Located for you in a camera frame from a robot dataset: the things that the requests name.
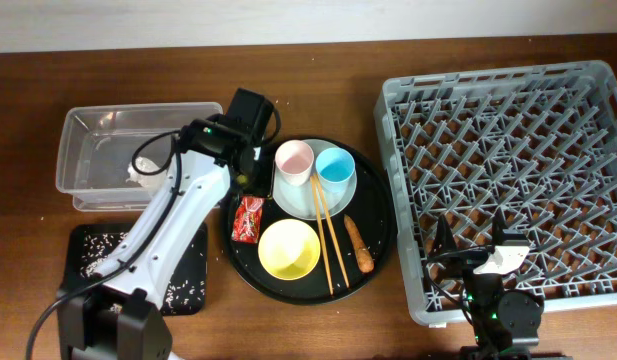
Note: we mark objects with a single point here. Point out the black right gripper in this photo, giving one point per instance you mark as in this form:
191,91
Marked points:
445,249

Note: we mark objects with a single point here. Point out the red snack wrapper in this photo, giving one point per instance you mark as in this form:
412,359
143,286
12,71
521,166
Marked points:
246,224

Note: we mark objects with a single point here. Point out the orange carrot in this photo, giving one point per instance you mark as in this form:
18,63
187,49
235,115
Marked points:
364,259

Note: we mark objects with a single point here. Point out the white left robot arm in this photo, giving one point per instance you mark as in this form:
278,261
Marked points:
116,314

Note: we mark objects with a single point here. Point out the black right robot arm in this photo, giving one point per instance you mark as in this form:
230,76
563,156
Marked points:
505,322

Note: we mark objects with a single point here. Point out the grey plastic dishwasher rack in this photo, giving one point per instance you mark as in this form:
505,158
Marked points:
537,143

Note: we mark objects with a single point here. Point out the clear plastic waste bin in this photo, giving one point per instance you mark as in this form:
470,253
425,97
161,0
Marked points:
97,143

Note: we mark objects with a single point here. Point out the pink plastic cup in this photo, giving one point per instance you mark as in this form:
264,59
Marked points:
294,159

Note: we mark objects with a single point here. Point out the crumpled white tissue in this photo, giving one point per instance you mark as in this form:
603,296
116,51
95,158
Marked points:
139,173

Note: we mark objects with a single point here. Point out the wooden chopstick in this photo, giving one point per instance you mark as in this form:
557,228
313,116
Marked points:
331,228
316,199

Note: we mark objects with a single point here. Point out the grey round plate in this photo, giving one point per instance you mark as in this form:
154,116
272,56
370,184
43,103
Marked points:
297,201

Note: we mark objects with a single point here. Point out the light blue plastic cup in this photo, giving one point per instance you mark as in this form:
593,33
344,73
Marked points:
335,168

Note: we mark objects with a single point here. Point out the round black tray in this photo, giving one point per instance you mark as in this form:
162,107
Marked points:
369,204

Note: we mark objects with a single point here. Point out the yellow plastic bowl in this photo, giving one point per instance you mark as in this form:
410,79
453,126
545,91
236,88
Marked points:
289,249

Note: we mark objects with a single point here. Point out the black rectangular food tray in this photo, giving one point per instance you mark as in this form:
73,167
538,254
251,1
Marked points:
90,244

